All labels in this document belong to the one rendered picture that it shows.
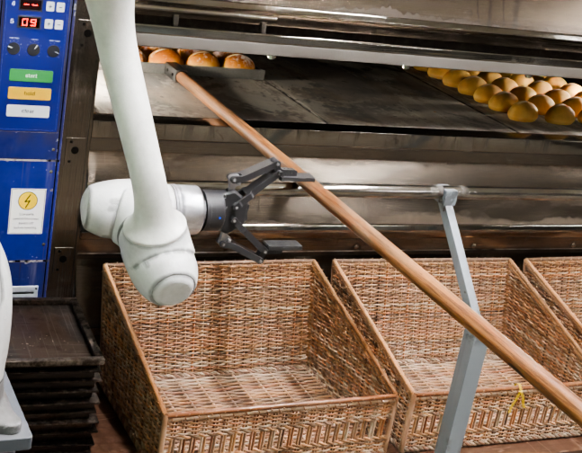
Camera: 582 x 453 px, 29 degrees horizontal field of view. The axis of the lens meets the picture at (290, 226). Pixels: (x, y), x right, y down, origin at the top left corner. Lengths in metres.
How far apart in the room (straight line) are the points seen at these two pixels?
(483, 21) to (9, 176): 1.19
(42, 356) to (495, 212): 1.34
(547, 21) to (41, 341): 1.49
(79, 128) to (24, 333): 0.47
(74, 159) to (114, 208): 0.62
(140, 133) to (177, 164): 0.87
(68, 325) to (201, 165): 0.52
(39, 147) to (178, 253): 0.74
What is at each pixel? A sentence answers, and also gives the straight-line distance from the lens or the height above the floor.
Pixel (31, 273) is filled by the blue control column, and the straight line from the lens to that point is 2.57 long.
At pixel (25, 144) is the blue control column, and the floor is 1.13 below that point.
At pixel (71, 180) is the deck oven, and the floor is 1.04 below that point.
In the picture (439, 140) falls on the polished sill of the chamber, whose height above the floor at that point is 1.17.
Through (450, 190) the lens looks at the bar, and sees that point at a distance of 2.48.
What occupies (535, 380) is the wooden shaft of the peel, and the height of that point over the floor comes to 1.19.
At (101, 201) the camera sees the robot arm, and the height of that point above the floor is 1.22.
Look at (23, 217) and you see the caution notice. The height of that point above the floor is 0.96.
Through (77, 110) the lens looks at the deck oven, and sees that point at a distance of 2.49.
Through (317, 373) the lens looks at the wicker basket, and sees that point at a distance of 2.81.
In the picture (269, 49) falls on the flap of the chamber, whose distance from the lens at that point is 2.43.
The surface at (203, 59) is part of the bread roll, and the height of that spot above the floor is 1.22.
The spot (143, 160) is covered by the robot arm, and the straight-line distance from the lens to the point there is 1.75.
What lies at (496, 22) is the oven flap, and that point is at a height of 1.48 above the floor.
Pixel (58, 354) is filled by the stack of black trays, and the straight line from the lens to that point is 2.29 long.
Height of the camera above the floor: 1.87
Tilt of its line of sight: 20 degrees down
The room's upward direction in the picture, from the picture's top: 10 degrees clockwise
